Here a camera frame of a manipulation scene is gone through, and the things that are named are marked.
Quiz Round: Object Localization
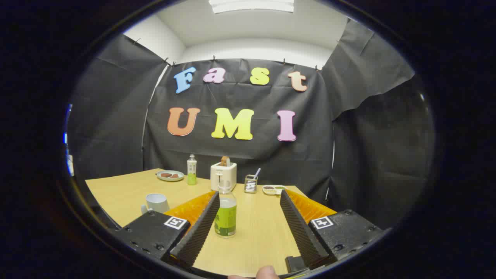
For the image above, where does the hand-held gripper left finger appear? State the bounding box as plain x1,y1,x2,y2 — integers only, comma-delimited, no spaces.
110,190,220,269

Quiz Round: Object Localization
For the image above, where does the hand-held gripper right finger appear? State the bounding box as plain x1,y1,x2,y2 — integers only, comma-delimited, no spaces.
280,189,384,270

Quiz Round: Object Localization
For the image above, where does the juice bottle green label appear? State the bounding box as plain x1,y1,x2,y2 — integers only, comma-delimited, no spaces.
214,180,237,238

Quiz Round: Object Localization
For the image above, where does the white cup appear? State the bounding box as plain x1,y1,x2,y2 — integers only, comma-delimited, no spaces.
141,193,170,215

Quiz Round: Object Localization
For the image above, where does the capped bottle green label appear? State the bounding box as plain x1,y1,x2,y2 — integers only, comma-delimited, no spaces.
187,154,197,186

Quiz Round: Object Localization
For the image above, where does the wooden table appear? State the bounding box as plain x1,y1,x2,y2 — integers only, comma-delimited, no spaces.
84,168,310,277

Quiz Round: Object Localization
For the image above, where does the pale green plate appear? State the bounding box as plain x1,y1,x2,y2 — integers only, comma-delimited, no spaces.
156,170,185,182

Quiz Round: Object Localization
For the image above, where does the white toaster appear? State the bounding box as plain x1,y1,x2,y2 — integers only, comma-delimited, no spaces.
210,162,237,191

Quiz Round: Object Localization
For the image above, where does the ceiling light panel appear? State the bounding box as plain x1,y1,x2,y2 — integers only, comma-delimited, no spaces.
208,0,295,14

